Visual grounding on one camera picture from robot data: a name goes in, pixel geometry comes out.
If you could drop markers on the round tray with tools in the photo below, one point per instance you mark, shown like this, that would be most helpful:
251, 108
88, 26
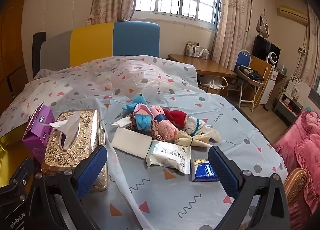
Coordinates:
250, 74

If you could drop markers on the beige air conditioner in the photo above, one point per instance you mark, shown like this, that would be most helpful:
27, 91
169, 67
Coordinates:
292, 13

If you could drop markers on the grey yellow blue headboard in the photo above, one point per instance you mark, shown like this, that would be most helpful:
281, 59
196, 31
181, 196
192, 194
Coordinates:
95, 42

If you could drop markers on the patterned plastic bed sheet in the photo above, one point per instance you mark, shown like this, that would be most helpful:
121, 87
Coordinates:
175, 202

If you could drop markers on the blue plush toy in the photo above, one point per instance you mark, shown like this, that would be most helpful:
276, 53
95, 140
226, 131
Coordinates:
143, 121

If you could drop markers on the white paper tissue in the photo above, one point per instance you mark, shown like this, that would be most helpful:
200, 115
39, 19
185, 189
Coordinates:
122, 122

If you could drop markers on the white knit sock blue stripe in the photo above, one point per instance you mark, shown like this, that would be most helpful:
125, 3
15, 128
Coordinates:
192, 125

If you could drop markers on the white waffle towel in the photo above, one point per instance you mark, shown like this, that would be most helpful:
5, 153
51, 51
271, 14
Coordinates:
130, 143

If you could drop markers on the blue folding chair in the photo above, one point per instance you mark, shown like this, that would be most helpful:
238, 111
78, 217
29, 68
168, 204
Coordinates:
242, 57

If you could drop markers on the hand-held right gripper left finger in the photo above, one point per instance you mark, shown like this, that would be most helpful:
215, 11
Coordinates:
91, 170

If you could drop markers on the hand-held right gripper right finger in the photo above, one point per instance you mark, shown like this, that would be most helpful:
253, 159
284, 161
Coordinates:
222, 170

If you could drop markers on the white wet wipes packet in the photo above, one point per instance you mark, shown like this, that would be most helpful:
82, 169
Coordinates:
167, 156

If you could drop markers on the pink fluffy sock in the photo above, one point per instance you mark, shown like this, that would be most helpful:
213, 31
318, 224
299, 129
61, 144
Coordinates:
157, 111
165, 130

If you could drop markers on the black television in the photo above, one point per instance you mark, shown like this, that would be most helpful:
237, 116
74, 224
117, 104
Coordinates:
261, 47

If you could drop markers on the wooden tv cabinet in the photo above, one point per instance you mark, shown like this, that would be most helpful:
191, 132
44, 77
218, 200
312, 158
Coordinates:
258, 67

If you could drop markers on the white box leaf print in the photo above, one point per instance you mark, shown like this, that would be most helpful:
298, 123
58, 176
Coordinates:
298, 87

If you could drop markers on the beige ribbed cloth roll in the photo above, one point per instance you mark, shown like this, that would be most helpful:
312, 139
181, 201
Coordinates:
185, 140

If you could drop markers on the white tote bag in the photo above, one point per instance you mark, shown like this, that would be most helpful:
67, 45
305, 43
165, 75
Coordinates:
212, 84

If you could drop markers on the purple tissue box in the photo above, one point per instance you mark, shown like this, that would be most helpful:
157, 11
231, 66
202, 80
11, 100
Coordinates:
37, 132

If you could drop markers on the blue pocket tissue pack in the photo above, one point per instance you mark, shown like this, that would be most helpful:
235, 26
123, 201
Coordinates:
202, 171

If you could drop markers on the metal coat stand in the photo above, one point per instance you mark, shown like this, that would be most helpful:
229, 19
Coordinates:
249, 12

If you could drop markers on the red rolled sock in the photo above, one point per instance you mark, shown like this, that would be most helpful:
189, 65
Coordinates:
177, 117

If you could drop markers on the wooden desk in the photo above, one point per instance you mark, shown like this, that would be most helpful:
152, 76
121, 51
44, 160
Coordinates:
205, 66

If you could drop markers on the hanging beige bags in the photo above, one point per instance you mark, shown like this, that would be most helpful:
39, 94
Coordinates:
263, 28

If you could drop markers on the white round fan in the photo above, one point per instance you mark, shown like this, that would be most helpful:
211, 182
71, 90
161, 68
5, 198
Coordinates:
273, 59

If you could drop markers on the pink ruffled blanket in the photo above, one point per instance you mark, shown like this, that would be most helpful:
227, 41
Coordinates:
302, 150

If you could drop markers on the white low shelf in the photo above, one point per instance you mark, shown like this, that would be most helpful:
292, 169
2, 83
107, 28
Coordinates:
287, 112

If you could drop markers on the ornate gold tissue box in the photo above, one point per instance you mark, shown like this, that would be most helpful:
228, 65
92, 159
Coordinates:
87, 130

